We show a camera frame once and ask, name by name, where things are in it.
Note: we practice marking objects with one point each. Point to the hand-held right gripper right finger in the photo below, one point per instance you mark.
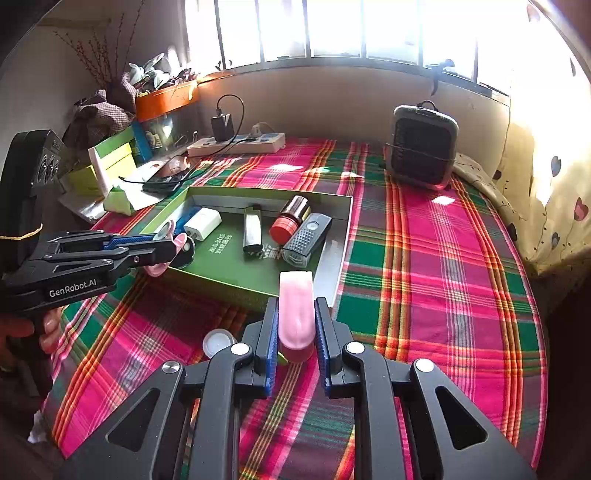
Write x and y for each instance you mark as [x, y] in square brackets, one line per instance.
[323, 346]

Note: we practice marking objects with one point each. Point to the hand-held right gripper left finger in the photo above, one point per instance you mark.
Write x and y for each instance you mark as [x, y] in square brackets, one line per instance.
[272, 346]

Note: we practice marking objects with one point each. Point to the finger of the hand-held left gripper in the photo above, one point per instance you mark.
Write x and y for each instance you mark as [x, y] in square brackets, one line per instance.
[131, 241]
[152, 256]

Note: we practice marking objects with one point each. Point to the pink plastic object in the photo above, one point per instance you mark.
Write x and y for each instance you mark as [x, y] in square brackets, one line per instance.
[159, 268]

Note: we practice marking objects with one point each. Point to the pink bottle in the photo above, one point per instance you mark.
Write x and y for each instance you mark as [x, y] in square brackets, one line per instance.
[295, 314]

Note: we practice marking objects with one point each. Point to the green cardboard box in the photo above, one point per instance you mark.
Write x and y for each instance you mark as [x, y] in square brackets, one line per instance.
[240, 272]

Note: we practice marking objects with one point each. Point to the black bike light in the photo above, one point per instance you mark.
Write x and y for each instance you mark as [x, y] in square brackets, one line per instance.
[304, 240]

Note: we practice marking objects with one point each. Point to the person's left hand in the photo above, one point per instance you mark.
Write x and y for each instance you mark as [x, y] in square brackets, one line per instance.
[51, 330]

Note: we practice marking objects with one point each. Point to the small green object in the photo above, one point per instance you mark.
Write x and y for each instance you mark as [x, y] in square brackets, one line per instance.
[281, 358]

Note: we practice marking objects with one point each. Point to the black round case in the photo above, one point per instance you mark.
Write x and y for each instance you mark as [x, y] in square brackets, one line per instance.
[185, 256]

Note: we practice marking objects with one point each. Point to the small blue object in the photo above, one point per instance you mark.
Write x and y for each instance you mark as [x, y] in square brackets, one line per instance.
[187, 218]

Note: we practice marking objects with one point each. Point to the white round cap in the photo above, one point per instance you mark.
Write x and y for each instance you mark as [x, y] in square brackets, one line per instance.
[217, 342]

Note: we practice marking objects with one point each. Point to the white charger plug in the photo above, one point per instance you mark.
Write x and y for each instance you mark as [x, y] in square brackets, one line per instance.
[203, 223]

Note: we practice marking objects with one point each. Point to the black smartphone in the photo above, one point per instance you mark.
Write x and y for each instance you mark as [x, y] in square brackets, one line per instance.
[161, 187]

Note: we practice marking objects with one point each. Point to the yellow green cardboard carton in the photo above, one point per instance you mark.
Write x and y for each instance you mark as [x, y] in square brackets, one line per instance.
[113, 161]

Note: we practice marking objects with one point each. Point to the blue box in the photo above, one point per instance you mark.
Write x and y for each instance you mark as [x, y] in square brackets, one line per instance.
[141, 143]

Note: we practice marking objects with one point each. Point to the black lighter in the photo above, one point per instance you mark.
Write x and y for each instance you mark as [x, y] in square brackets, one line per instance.
[253, 228]

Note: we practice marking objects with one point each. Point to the red capped jar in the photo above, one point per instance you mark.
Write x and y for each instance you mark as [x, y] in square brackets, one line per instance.
[284, 228]

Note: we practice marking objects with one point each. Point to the glass tank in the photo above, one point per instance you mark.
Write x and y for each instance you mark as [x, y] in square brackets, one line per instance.
[171, 127]

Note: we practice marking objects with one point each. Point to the checkered cloth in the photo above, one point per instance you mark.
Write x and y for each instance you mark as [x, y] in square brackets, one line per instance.
[99, 117]

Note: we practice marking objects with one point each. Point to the plaid blanket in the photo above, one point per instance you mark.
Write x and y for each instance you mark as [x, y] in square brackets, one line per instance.
[438, 277]

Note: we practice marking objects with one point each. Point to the white power strip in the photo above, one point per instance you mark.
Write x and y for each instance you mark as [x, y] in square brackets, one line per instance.
[240, 145]

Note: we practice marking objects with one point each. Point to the orange planter box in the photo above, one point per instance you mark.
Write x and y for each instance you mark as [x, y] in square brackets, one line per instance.
[166, 101]

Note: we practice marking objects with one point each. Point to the black power adapter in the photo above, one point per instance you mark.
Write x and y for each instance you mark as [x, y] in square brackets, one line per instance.
[222, 127]

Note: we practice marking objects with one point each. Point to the green leafy plants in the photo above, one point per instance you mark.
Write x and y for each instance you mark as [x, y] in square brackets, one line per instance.
[150, 74]

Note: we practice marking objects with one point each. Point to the dried branches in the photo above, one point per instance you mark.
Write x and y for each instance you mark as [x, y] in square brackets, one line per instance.
[99, 60]

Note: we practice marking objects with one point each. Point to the beige floral cloth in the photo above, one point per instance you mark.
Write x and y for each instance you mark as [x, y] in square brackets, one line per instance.
[489, 194]

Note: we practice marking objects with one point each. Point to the grey space heater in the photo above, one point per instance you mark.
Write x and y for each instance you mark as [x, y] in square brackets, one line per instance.
[422, 143]

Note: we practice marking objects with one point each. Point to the floral curtain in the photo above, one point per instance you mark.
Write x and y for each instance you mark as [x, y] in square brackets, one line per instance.
[549, 194]

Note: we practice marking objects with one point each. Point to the window frame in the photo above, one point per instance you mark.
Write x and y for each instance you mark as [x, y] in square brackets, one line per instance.
[323, 62]

